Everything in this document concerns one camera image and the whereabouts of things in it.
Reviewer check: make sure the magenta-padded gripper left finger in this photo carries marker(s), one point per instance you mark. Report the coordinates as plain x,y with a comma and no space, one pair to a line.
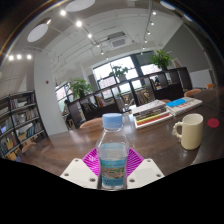
78,173

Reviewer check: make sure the small white-potted green plant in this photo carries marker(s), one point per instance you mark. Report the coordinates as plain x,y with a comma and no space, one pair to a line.
118,71

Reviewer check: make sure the tall dark bookshelf unit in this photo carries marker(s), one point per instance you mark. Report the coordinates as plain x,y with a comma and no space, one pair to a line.
20,126

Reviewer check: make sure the ceiling air conditioner unit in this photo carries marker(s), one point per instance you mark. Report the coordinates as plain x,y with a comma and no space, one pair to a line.
118,41

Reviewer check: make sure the blue-covered white book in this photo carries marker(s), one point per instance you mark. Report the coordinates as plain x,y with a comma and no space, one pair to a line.
185,105

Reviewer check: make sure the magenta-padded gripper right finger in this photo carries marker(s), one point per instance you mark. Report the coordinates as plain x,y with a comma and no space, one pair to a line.
146,173

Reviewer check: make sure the orange chairs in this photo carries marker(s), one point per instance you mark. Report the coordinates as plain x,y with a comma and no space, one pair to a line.
91,123

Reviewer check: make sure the tall potted green plant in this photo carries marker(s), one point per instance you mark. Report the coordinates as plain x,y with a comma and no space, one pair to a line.
161,59

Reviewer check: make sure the ceiling lights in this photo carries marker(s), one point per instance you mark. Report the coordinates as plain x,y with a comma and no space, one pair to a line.
37,32

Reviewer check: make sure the bushy potted green plant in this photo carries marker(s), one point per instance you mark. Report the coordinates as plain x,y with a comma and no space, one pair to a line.
80,87

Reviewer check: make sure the cream ceramic mug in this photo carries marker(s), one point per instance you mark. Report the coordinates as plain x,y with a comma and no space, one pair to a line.
192,131

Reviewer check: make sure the stack of books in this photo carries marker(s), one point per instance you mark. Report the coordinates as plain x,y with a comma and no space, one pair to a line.
151,115

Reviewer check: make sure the low dark shelf unit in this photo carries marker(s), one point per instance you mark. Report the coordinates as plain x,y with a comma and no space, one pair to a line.
100,111

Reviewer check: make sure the clear blue-capped water bottle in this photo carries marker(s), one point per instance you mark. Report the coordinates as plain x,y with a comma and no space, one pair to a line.
112,156

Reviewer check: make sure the person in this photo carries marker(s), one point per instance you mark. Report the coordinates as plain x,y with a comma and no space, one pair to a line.
67,115

